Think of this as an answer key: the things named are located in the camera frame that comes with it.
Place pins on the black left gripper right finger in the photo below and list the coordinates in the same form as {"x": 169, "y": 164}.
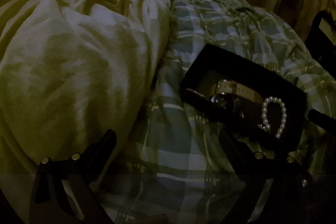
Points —
{"x": 276, "y": 190}

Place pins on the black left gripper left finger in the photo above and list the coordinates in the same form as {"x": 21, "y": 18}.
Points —
{"x": 49, "y": 202}

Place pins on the black jewelry tray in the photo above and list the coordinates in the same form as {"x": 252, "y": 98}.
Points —
{"x": 279, "y": 120}

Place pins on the plaid blue-green bedsheet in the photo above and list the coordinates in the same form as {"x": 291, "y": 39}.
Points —
{"x": 173, "y": 168}

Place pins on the white crumpled duvet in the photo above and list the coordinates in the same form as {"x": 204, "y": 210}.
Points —
{"x": 70, "y": 71}

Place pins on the white strap wristwatch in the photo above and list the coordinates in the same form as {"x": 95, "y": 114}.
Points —
{"x": 233, "y": 96}

